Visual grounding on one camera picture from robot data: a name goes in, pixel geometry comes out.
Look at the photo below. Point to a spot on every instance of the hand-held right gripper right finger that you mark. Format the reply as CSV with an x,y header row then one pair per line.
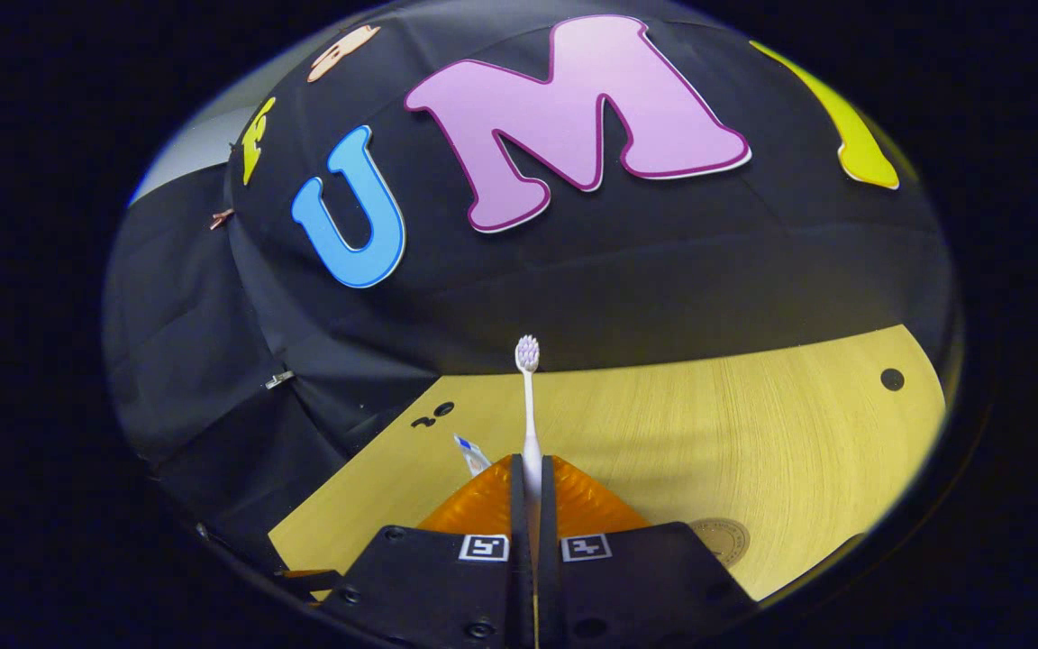
x,y
627,586

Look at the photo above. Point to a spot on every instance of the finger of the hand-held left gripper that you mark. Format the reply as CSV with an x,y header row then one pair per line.
x,y
312,577

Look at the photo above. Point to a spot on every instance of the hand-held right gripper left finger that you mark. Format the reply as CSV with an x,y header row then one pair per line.
x,y
447,586

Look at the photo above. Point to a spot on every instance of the round cork coaster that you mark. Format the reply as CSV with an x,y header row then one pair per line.
x,y
726,541

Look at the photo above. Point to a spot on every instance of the white toothpaste tube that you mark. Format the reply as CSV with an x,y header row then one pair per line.
x,y
472,455

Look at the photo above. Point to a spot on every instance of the white toothbrush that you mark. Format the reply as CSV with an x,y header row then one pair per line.
x,y
530,424

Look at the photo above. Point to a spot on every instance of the wooden desktop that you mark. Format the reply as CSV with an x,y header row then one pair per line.
x,y
753,433

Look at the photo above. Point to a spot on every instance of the silver clip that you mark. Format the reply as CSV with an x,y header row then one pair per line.
x,y
278,379

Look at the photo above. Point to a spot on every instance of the black backdrop cloth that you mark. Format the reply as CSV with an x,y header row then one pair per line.
x,y
618,270

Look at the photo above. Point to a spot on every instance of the red clip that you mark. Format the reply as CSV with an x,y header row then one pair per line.
x,y
222,218

